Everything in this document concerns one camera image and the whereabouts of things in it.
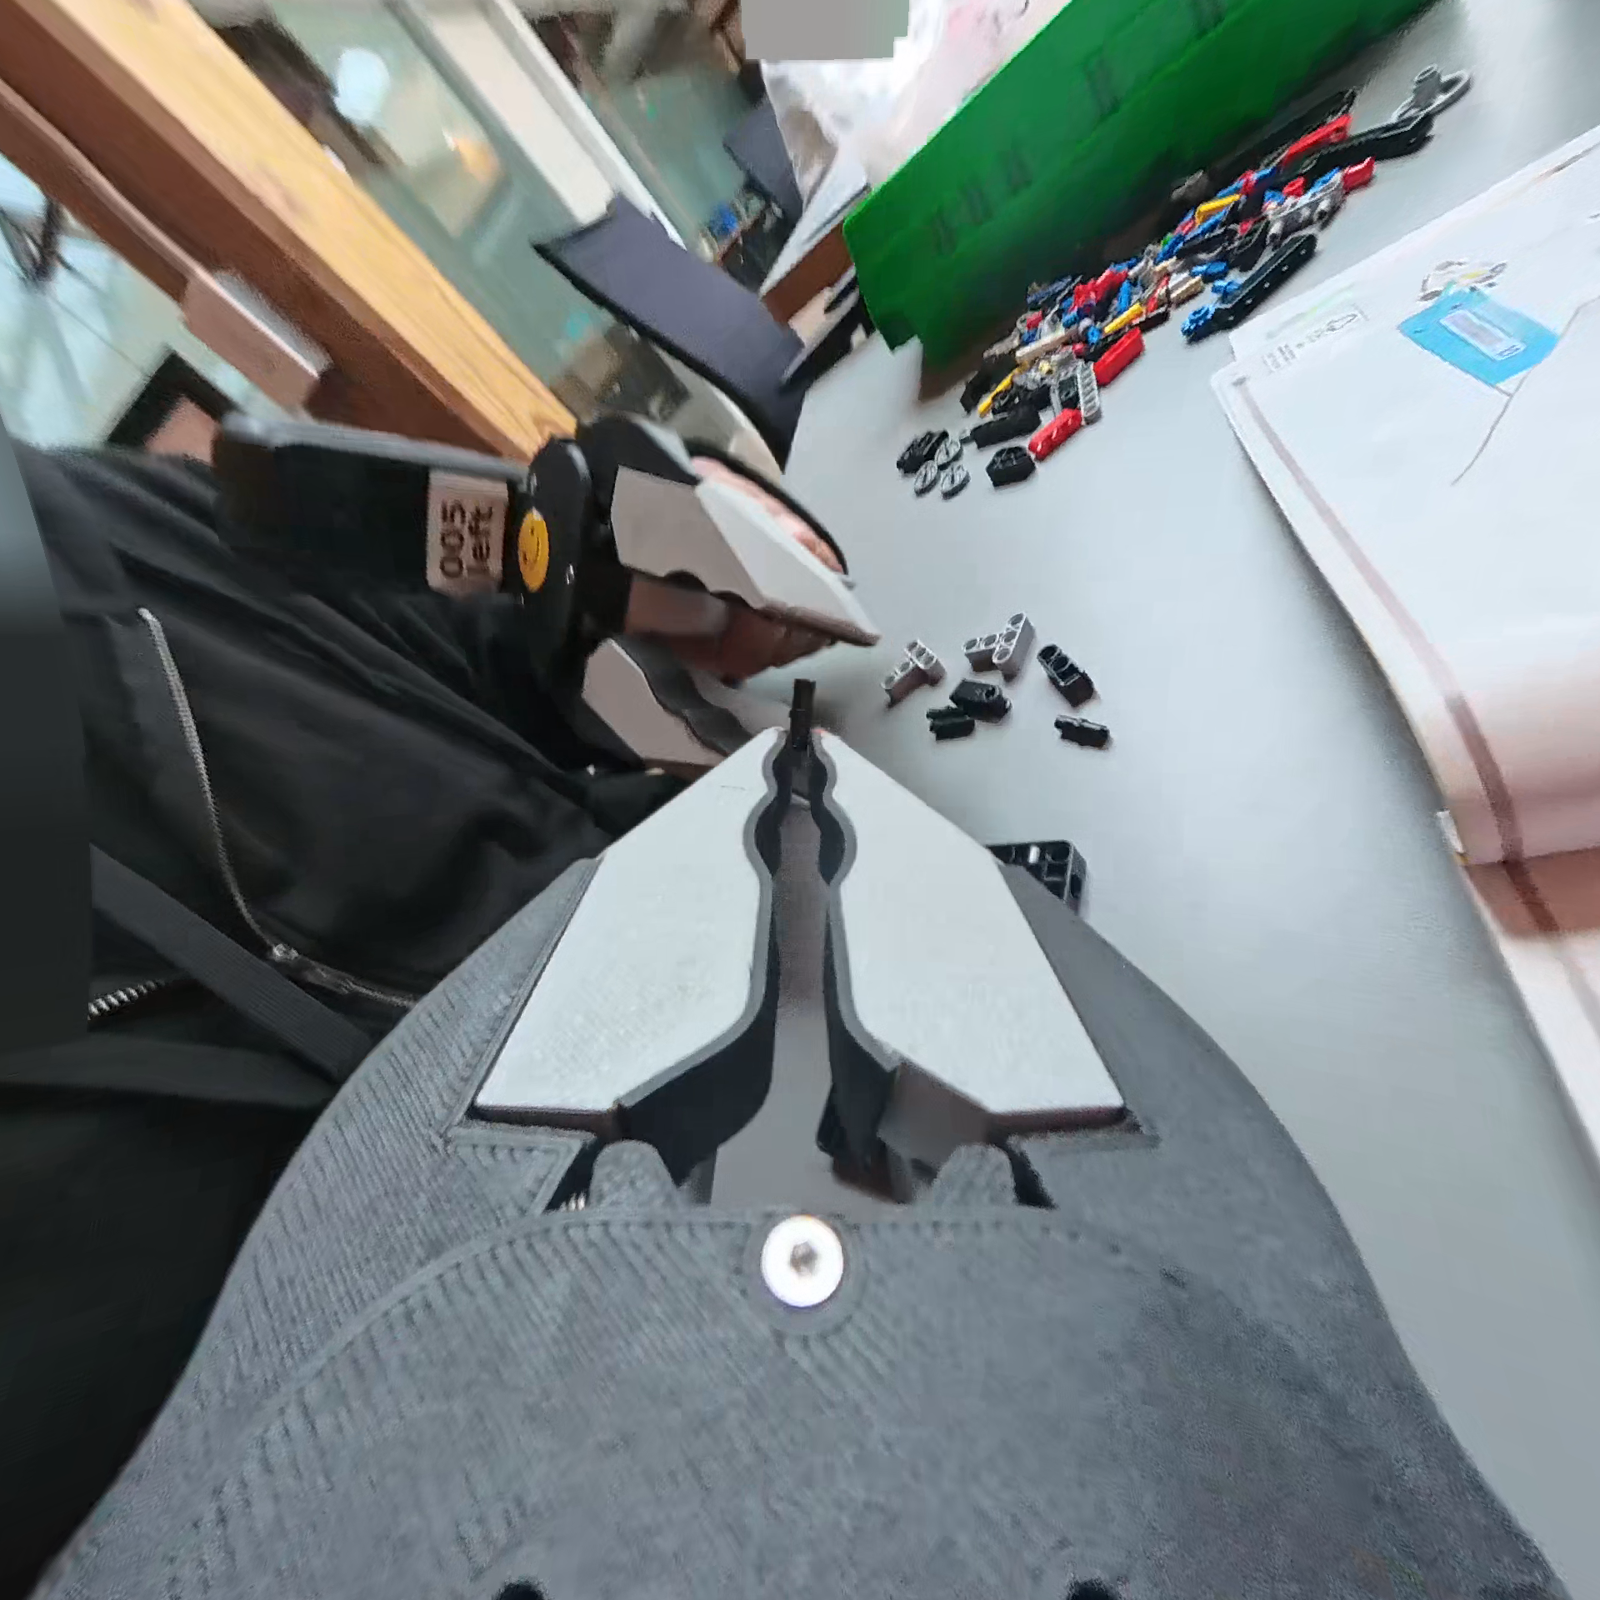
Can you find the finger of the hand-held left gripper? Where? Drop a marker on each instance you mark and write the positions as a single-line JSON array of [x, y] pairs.
[[650, 706], [750, 562]]

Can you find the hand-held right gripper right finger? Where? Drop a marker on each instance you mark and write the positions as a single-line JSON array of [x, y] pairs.
[[977, 988]]

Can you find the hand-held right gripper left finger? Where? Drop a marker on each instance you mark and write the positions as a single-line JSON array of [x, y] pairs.
[[638, 988]]

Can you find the black lego frame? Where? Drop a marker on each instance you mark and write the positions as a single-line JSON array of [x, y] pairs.
[[1044, 877]]

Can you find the black lego pin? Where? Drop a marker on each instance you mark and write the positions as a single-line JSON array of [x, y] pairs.
[[803, 712], [1082, 731], [952, 720]]

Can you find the grey lego piece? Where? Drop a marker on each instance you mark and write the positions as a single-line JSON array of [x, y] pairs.
[[914, 674], [1000, 642]]

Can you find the black lego connector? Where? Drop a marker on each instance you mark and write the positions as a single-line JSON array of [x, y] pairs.
[[978, 696]]

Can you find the black lego beam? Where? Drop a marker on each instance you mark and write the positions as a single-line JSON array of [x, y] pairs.
[[1067, 677]]

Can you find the pile of lego pieces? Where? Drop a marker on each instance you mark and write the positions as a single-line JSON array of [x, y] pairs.
[[1163, 287]]

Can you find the person's left hand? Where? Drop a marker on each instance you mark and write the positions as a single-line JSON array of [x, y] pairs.
[[750, 642]]

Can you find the black chair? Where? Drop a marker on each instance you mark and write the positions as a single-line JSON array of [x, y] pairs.
[[702, 313]]

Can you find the green plastic bin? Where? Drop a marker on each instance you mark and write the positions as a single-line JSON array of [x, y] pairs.
[[1062, 163]]

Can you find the open instruction booklet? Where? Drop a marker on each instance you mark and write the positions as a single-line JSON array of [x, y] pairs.
[[1438, 500]]

